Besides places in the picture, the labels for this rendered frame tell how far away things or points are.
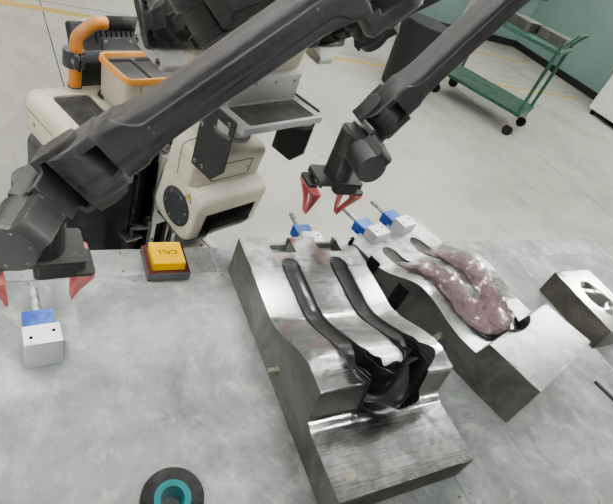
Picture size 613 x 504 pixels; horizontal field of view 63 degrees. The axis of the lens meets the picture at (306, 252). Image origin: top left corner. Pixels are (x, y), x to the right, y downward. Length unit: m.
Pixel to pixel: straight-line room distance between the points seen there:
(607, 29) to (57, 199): 8.67
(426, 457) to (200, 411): 0.36
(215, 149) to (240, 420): 0.55
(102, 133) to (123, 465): 0.44
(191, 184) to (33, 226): 0.69
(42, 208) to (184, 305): 0.43
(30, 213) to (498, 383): 0.84
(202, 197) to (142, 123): 0.66
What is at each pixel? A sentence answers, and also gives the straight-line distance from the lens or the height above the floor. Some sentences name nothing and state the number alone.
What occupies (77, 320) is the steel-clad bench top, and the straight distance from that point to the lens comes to 0.90.
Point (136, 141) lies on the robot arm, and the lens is 0.56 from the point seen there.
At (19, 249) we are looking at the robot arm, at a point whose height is 1.10.
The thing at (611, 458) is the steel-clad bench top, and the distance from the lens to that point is 1.22.
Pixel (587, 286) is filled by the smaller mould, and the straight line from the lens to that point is 1.54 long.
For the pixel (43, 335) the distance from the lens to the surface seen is 0.82.
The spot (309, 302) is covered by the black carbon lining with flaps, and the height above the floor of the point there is 0.88.
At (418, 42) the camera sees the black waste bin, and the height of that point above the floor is 0.48.
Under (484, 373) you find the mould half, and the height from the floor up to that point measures 0.85.
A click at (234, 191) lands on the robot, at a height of 0.80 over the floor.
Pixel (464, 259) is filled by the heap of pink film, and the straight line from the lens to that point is 1.18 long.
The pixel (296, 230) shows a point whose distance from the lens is 1.13.
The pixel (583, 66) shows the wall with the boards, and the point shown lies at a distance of 9.02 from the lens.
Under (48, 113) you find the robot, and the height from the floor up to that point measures 0.80.
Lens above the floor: 1.50
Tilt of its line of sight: 38 degrees down
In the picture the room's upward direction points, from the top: 24 degrees clockwise
